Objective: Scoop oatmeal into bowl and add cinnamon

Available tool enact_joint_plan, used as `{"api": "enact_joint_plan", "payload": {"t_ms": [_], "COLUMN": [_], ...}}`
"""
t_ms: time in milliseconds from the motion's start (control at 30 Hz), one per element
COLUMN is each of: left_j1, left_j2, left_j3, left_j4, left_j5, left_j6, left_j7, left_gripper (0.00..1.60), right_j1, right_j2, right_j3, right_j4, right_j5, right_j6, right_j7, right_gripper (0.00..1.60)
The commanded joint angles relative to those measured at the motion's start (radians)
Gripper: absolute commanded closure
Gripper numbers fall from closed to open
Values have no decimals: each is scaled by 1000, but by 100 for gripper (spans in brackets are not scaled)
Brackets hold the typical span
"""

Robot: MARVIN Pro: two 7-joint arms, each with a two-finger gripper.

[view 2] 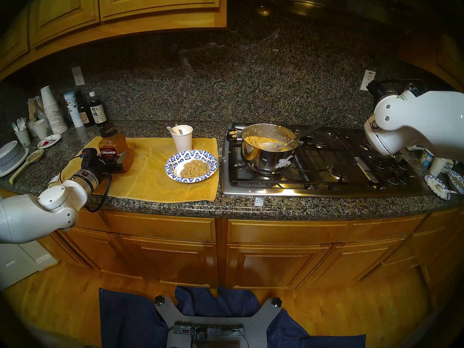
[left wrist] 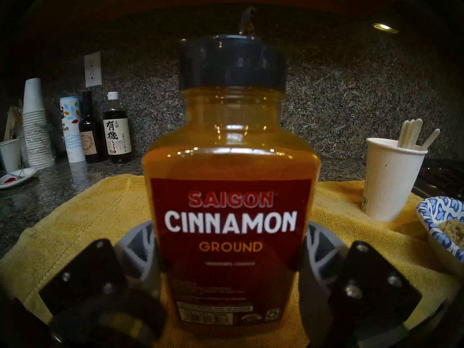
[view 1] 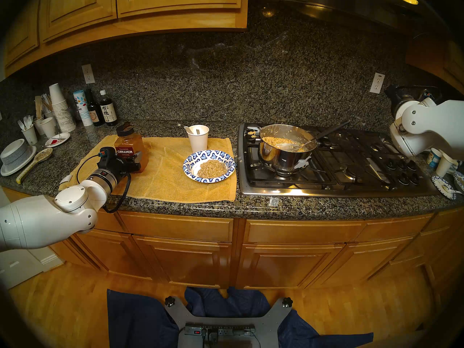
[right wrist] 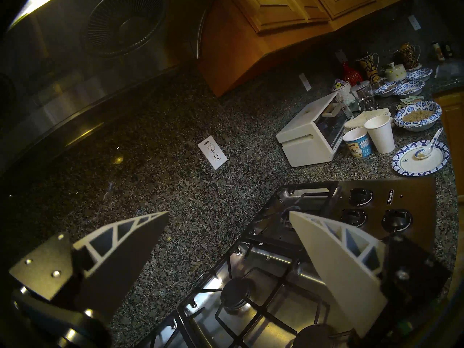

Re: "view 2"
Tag oatmeal mass in pot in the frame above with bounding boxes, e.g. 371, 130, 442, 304
244, 135, 287, 150

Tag small plate with red stain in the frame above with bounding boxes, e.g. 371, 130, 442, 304
37, 134, 61, 149

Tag stack of white paper cups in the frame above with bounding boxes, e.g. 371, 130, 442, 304
40, 86, 67, 134

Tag yellow towel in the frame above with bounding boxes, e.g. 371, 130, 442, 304
49, 136, 220, 203

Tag black handled serving spoon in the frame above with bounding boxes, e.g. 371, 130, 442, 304
258, 118, 334, 151

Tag blue patterned paper plate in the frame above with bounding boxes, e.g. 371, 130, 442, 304
424, 175, 458, 200

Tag wooden upper cabinet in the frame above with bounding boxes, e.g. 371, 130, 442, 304
0, 0, 228, 79
397, 28, 464, 90

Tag soy sauce bottle white label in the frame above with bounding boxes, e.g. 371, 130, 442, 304
88, 91, 108, 127

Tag stainless steel pot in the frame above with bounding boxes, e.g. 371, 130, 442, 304
227, 123, 302, 175

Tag dark blue cloth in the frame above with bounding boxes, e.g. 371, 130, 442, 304
99, 286, 366, 348

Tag scooped oatmeal portion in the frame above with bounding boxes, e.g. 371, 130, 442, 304
180, 159, 211, 179

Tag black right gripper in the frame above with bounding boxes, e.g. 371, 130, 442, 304
367, 80, 398, 105

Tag white ceramic bowl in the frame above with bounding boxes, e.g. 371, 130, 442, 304
0, 141, 19, 166

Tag ground cinnamon jar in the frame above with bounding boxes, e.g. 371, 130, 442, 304
98, 124, 134, 174

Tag dirty wooden spoon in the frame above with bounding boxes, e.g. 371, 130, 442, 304
9, 149, 45, 185

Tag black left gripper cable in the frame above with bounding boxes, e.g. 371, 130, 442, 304
84, 173, 112, 213

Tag white blue salt canister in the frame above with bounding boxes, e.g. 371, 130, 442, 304
64, 92, 84, 128

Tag small dark glass bottle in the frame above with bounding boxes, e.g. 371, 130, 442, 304
76, 92, 91, 127

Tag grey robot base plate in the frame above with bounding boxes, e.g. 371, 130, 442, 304
155, 296, 282, 348

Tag wooden lower cabinets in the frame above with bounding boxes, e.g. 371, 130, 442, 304
0, 188, 464, 297

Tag stainless gas cooktop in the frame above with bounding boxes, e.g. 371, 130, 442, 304
220, 123, 432, 198

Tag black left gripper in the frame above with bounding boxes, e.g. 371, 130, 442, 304
83, 157, 127, 180

